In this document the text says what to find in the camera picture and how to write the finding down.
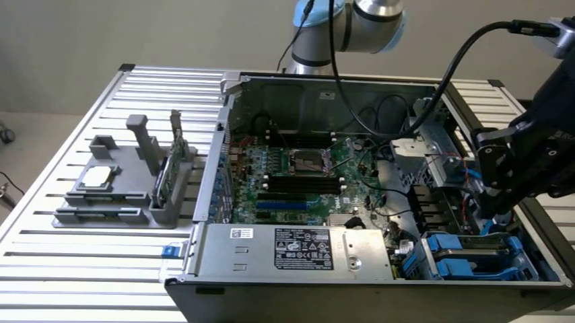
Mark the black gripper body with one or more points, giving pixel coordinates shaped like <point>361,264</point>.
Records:
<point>550,134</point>

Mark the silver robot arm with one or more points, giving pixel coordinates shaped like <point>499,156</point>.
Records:
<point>359,30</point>

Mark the metal disk bay cage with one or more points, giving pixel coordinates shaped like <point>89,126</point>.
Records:
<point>417,151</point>

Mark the blue disk carrier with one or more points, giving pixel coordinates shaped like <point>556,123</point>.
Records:
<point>453,269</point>
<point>441,244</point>

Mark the dark flat disk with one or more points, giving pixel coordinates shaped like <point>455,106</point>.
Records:
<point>159,188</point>

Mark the black fan shroud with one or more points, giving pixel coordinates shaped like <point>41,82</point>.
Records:
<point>428,205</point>

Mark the black table corner cap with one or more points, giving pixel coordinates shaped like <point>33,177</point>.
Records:
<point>127,67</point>
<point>496,83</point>

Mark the green motherboard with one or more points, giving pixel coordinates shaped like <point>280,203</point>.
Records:
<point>355,198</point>

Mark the silver chipset heat sink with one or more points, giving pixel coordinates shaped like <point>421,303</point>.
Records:
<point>341,221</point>

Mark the CPU socket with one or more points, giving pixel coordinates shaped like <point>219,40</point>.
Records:
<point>309,162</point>

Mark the black RAM slot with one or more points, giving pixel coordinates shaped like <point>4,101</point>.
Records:
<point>303,181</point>
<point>303,185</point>
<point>303,177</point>
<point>303,189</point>

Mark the black expansion slot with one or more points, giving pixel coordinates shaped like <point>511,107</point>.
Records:
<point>283,196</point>

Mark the blue expansion slot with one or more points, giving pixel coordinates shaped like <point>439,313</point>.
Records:
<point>283,204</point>

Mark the open black PC case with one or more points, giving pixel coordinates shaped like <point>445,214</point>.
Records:
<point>313,299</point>

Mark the silver power supply unit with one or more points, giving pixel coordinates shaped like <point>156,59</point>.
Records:
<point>256,255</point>

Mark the green graphics card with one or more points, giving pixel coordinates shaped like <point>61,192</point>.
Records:
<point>179,148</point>

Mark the blue case latch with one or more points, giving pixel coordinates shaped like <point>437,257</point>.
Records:
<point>169,251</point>

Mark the grey parts rack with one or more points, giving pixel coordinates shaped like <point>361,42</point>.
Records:
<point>143,218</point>

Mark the silver CPU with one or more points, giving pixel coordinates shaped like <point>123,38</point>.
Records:
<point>99,175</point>

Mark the black chair wheel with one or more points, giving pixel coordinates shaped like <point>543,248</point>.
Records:
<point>7,134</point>

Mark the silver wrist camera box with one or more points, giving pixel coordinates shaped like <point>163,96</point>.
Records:
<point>556,37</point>

